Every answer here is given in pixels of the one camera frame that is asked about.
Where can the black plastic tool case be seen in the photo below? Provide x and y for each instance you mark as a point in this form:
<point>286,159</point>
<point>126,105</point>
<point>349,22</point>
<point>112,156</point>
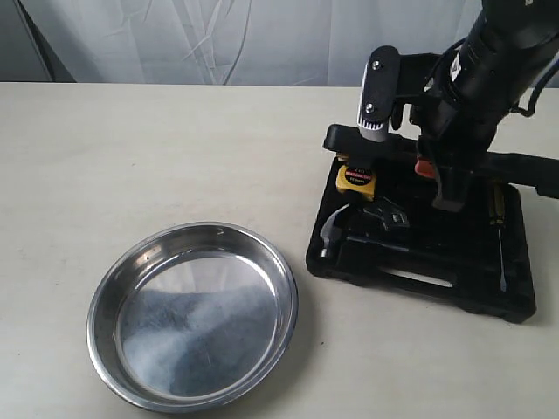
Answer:
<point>453,256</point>

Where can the yellow tape measure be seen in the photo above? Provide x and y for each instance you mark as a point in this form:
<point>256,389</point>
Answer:
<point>359,180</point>

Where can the claw hammer black handle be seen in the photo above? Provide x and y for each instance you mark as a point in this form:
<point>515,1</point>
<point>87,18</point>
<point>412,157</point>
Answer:
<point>335,230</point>

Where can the white wrinkled backdrop curtain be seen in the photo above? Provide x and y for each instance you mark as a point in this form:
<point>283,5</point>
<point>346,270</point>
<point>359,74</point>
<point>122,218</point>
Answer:
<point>244,43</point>

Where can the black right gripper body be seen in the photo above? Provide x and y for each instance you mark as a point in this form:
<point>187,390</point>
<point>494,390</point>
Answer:
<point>456,101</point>

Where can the adjustable wrench black handle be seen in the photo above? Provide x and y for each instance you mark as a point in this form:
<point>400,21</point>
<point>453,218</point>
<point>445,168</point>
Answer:
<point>384,216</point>

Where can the round stainless steel tray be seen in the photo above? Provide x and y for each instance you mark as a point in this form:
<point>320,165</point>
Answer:
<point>192,317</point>

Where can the yellow black flathead screwdriver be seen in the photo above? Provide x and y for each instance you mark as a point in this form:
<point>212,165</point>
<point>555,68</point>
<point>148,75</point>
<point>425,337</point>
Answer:
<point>496,208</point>

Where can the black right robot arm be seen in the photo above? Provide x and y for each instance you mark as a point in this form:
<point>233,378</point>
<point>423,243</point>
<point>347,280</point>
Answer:
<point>525,34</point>

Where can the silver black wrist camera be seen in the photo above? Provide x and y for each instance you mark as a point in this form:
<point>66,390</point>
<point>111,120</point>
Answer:
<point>378,93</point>

